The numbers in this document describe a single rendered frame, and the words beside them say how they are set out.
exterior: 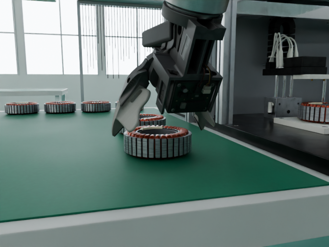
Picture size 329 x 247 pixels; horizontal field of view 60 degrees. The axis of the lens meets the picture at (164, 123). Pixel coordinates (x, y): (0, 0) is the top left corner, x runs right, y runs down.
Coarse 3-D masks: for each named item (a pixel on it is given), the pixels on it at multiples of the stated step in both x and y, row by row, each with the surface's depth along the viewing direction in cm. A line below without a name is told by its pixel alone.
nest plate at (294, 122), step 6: (276, 120) 65; (282, 120) 63; (288, 120) 62; (294, 120) 62; (300, 120) 62; (294, 126) 60; (300, 126) 58; (306, 126) 56; (312, 126) 55; (318, 126) 54; (324, 126) 53; (318, 132) 53; (324, 132) 52
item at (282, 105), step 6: (264, 102) 76; (276, 102) 71; (282, 102) 72; (288, 102) 72; (294, 102) 72; (300, 102) 73; (264, 108) 76; (276, 108) 71; (282, 108) 72; (288, 108) 72; (294, 108) 73; (264, 114) 76; (270, 114) 74; (276, 114) 72; (282, 114) 72; (288, 114) 73; (294, 114) 73
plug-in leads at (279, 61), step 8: (280, 40) 70; (288, 40) 73; (280, 48) 70; (296, 48) 71; (272, 56) 74; (280, 56) 70; (288, 56) 73; (296, 56) 71; (272, 64) 75; (280, 64) 70
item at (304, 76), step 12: (288, 60) 67; (300, 60) 63; (312, 60) 63; (324, 60) 64; (264, 72) 76; (276, 72) 71; (288, 72) 67; (300, 72) 63; (312, 72) 64; (324, 72) 64; (276, 84) 73; (276, 96) 73; (288, 96) 75
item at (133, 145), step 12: (132, 132) 45; (144, 132) 49; (156, 132) 50; (168, 132) 50; (180, 132) 45; (132, 144) 43; (144, 144) 42; (156, 144) 42; (168, 144) 42; (180, 144) 43; (144, 156) 42; (156, 156) 42; (168, 156) 42
